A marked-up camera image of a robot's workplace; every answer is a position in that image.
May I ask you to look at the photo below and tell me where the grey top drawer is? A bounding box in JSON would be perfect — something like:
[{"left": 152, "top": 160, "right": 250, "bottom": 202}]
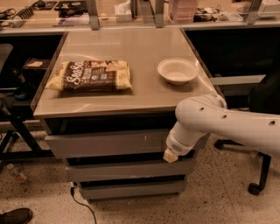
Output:
[{"left": 45, "top": 129, "right": 169, "bottom": 158}]

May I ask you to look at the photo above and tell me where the grey drawer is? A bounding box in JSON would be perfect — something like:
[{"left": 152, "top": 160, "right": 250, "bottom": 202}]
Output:
[
  {"left": 45, "top": 129, "right": 169, "bottom": 158},
  {"left": 79, "top": 180, "right": 186, "bottom": 200},
  {"left": 66, "top": 158, "right": 195, "bottom": 182}
]

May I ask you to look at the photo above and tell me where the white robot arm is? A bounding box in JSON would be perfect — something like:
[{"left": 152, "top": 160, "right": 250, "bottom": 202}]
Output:
[{"left": 164, "top": 94, "right": 280, "bottom": 163}]

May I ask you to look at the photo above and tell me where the grey middle drawer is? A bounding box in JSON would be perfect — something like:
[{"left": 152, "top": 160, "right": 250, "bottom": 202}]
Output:
[{"left": 66, "top": 158, "right": 195, "bottom": 182}]

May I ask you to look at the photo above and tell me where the grey bottom drawer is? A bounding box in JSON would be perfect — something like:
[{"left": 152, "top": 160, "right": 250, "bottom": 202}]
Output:
[{"left": 79, "top": 180, "right": 186, "bottom": 200}]

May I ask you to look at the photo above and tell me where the grey drawer cabinet desk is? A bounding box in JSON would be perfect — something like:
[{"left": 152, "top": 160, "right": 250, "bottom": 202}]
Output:
[{"left": 34, "top": 28, "right": 216, "bottom": 134}]

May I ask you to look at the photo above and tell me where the white paper bowl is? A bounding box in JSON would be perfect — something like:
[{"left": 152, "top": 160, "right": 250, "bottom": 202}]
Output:
[{"left": 157, "top": 58, "right": 199, "bottom": 85}]

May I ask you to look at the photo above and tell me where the grey metal shelf right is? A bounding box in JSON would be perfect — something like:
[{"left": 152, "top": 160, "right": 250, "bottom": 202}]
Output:
[{"left": 210, "top": 74, "right": 265, "bottom": 96}]

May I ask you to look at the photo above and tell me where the brown yellow snack bag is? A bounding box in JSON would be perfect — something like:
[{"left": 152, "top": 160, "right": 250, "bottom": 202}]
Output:
[{"left": 45, "top": 60, "right": 132, "bottom": 92}]

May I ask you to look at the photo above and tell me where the black office chair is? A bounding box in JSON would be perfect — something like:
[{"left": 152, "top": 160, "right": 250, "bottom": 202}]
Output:
[{"left": 213, "top": 73, "right": 280, "bottom": 196}]

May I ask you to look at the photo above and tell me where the pink plastic basket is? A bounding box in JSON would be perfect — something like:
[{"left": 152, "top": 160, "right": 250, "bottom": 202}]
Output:
[{"left": 168, "top": 0, "right": 198, "bottom": 24}]

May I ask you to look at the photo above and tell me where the white tissue box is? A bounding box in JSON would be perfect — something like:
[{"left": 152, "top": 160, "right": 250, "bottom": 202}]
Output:
[{"left": 115, "top": 0, "right": 132, "bottom": 22}]

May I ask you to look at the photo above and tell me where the plastic bottle on floor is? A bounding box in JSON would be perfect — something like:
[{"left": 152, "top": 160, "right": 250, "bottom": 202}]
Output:
[{"left": 7, "top": 164, "right": 27, "bottom": 183}]

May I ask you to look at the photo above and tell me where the black shoe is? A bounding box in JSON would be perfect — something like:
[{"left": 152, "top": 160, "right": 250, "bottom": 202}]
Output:
[{"left": 0, "top": 207, "right": 32, "bottom": 224}]

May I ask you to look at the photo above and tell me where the black desk frame left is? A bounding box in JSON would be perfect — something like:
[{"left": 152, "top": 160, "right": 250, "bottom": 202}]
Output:
[{"left": 0, "top": 87, "right": 53, "bottom": 162}]

